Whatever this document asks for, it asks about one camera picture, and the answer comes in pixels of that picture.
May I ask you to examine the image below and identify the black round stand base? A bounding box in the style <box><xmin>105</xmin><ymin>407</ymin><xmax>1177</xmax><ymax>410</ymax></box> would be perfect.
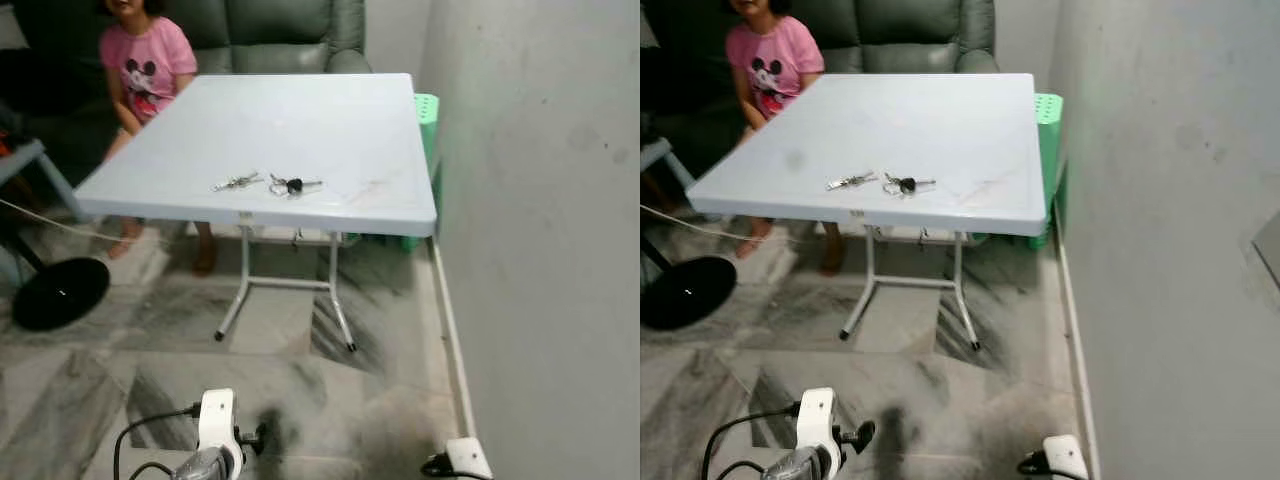
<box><xmin>0</xmin><ymin>230</ymin><xmax>111</xmax><ymax>332</ymax></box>
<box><xmin>640</xmin><ymin>235</ymin><xmax>738</xmax><ymax>332</ymax></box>

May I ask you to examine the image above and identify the grey side table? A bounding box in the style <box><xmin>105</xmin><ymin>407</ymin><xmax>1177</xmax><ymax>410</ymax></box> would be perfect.
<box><xmin>640</xmin><ymin>137</ymin><xmax>701</xmax><ymax>216</ymax></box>
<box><xmin>0</xmin><ymin>138</ymin><xmax>86</xmax><ymax>286</ymax></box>

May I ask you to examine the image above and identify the girl in pink shirt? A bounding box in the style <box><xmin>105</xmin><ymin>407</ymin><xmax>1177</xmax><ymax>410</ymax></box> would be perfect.
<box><xmin>724</xmin><ymin>0</ymin><xmax>846</xmax><ymax>277</ymax></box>
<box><xmin>97</xmin><ymin>0</ymin><xmax>218</xmax><ymax>277</ymax></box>

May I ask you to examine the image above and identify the green leather armchair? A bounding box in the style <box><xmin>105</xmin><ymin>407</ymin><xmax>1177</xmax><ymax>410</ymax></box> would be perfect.
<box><xmin>165</xmin><ymin>0</ymin><xmax>372</xmax><ymax>76</ymax></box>
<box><xmin>790</xmin><ymin>0</ymin><xmax>998</xmax><ymax>76</ymax></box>

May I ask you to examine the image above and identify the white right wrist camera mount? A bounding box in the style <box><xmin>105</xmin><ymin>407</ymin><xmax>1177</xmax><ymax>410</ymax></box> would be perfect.
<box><xmin>445</xmin><ymin>437</ymin><xmax>493</xmax><ymax>480</ymax></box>
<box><xmin>1043</xmin><ymin>435</ymin><xmax>1091</xmax><ymax>480</ymax></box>

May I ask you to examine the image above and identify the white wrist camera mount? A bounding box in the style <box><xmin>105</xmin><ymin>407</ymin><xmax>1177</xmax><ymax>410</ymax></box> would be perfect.
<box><xmin>445</xmin><ymin>437</ymin><xmax>493</xmax><ymax>480</ymax></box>
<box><xmin>1043</xmin><ymin>435</ymin><xmax>1091</xmax><ymax>480</ymax></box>
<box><xmin>796</xmin><ymin>387</ymin><xmax>839</xmax><ymax>471</ymax></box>
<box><xmin>197</xmin><ymin>389</ymin><xmax>241</xmax><ymax>476</ymax></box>

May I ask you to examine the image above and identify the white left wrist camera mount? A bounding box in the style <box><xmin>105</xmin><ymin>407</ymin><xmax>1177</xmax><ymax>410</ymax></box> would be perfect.
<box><xmin>796</xmin><ymin>387</ymin><xmax>839</xmax><ymax>471</ymax></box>
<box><xmin>197</xmin><ymin>389</ymin><xmax>241</xmax><ymax>476</ymax></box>

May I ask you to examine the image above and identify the black left wrist camera cable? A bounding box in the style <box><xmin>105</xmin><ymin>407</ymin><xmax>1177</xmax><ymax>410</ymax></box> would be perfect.
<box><xmin>113</xmin><ymin>405</ymin><xmax>201</xmax><ymax>480</ymax></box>
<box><xmin>700</xmin><ymin>402</ymin><xmax>801</xmax><ymax>480</ymax></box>

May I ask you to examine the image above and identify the white wall base conduit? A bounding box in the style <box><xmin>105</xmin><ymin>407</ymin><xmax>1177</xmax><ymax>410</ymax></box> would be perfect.
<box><xmin>430</xmin><ymin>235</ymin><xmax>479</xmax><ymax>441</ymax></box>
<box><xmin>1055</xmin><ymin>235</ymin><xmax>1101</xmax><ymax>480</ymax></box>

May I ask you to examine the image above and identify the black-headed key on ring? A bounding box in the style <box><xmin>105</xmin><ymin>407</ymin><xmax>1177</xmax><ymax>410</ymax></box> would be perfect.
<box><xmin>267</xmin><ymin>174</ymin><xmax>324</xmax><ymax>197</ymax></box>
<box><xmin>882</xmin><ymin>173</ymin><xmax>938</xmax><ymax>197</ymax></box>

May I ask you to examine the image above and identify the thin white floor cable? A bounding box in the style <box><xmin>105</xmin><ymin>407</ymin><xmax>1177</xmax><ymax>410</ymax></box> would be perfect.
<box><xmin>640</xmin><ymin>203</ymin><xmax>791</xmax><ymax>244</ymax></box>
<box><xmin>0</xmin><ymin>198</ymin><xmax>161</xmax><ymax>246</ymax></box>

